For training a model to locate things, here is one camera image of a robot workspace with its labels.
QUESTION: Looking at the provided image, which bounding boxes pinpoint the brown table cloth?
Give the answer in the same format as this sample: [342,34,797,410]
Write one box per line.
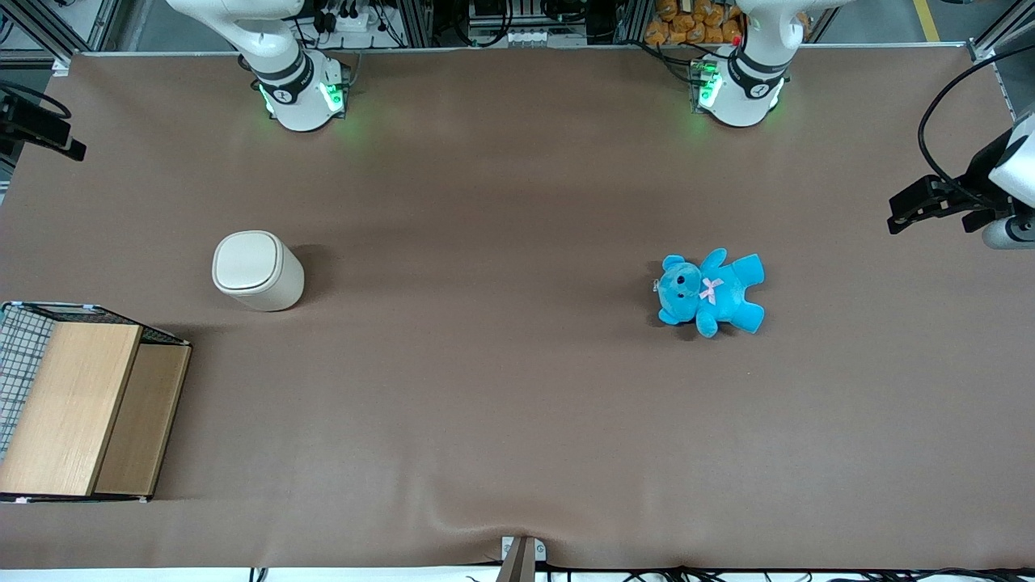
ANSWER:
[0,44,1035,571]

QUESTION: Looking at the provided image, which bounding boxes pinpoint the grey metal camera bracket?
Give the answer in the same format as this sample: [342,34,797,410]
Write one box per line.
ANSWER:
[497,535,547,582]

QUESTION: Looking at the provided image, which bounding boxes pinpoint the black looping arm cable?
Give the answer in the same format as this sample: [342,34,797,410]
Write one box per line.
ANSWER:
[918,44,1035,203]

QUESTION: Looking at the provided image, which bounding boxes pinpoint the blue teddy bear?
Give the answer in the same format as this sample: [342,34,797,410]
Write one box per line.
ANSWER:
[653,248,767,340]

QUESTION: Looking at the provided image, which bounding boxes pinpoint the light wooden shelf board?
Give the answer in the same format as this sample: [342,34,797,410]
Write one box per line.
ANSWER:
[0,322,144,497]

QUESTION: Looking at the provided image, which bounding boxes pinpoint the cream plastic trash can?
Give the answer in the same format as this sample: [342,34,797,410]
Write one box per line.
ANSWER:
[212,230,306,313]

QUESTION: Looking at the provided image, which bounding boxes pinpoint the black wire rack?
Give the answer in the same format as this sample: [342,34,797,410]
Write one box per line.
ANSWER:
[0,302,193,504]

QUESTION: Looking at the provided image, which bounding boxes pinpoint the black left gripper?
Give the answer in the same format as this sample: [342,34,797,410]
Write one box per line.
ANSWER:
[887,128,1016,236]

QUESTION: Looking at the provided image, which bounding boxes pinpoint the aluminium frame post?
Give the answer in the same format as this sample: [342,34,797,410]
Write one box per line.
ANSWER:
[0,0,122,75]
[966,0,1035,64]

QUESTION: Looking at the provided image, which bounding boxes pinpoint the dark wooden shelf board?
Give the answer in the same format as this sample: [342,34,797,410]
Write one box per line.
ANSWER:
[94,344,192,497]

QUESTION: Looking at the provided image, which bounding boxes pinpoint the cream trash can lid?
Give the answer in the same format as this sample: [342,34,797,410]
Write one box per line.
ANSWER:
[213,231,284,293]

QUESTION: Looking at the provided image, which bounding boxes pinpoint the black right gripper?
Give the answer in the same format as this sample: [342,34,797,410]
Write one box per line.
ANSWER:
[0,82,87,162]

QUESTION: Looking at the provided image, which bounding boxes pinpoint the orange packaged snacks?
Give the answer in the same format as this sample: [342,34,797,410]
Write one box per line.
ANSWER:
[644,0,811,47]

